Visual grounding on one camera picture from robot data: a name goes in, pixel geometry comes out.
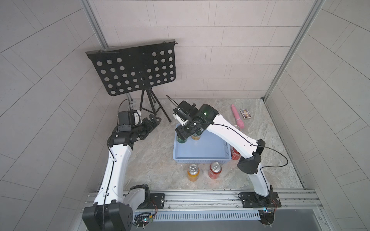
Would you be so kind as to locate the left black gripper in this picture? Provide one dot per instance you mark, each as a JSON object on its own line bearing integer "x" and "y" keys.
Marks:
{"x": 150, "y": 127}

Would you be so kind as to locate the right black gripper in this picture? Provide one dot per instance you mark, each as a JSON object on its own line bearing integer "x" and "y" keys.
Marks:
{"x": 182, "y": 132}

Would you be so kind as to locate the green Sprite can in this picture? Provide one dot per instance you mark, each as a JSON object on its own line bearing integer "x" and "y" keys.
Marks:
{"x": 179, "y": 140}

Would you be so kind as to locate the green gold-top tea can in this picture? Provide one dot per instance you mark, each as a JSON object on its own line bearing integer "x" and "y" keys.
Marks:
{"x": 195, "y": 137}

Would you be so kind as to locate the yellow-orange Schweppes can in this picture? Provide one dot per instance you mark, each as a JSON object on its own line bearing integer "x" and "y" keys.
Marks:
{"x": 193, "y": 172}

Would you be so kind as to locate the red cola can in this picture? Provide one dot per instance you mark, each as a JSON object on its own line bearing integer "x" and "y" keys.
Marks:
{"x": 235, "y": 154}
{"x": 215, "y": 170}

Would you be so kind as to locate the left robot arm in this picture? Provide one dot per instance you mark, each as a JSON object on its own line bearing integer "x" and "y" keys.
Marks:
{"x": 113, "y": 210}

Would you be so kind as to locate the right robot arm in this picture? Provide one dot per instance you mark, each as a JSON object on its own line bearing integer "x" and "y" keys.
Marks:
{"x": 250, "y": 149}

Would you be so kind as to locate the light blue plastic basket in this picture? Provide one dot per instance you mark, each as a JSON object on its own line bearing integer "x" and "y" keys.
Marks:
{"x": 208, "y": 149}

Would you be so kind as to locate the pink foam cylinder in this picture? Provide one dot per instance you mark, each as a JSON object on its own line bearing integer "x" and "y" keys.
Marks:
{"x": 239, "y": 121}

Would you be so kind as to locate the black perforated music stand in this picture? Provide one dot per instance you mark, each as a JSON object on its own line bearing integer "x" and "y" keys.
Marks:
{"x": 133, "y": 68}

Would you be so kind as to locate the small playing card box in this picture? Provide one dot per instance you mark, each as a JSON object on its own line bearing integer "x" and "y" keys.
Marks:
{"x": 245, "y": 113}

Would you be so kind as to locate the left circuit board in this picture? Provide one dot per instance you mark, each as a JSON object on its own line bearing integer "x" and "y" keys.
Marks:
{"x": 143, "y": 219}

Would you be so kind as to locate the circuit board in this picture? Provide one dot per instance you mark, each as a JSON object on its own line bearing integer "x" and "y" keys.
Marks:
{"x": 143, "y": 219}
{"x": 266, "y": 218}

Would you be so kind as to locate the right circuit board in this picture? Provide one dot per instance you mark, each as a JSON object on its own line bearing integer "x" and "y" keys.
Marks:
{"x": 266, "y": 218}

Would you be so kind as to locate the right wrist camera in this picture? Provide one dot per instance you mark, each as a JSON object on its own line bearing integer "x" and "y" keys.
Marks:
{"x": 184, "y": 113}

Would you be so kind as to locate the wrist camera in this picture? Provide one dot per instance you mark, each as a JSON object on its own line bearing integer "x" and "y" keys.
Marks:
{"x": 132, "y": 118}
{"x": 184, "y": 113}

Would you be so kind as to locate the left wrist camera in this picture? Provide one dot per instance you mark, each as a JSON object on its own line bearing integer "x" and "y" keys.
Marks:
{"x": 132, "y": 118}

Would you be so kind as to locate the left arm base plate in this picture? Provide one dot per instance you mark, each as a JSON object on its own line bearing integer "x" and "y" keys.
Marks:
{"x": 151, "y": 200}

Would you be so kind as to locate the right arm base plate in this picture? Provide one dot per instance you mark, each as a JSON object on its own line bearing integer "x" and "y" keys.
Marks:
{"x": 257, "y": 199}

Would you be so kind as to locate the aluminium mounting rail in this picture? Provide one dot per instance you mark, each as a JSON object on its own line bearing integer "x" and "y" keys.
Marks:
{"x": 220, "y": 200}

